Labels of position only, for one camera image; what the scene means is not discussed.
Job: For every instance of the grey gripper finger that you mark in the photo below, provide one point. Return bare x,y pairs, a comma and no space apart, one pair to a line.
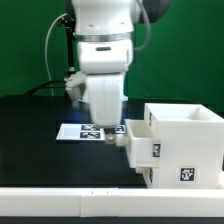
110,136

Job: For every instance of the small white drawer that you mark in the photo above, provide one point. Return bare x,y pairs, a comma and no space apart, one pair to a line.
141,145

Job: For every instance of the white front barrier rail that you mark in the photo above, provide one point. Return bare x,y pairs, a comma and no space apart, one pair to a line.
72,202

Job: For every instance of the marker tag sheet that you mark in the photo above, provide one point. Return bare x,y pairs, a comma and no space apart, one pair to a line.
80,132

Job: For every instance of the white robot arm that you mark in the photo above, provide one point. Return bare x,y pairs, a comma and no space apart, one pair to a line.
110,33

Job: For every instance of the large white drawer housing box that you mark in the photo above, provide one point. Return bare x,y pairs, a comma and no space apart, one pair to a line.
192,144

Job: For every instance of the white drawer with knob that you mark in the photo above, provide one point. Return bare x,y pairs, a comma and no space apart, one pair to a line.
149,175

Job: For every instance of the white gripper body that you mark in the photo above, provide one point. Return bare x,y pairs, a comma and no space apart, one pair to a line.
105,65

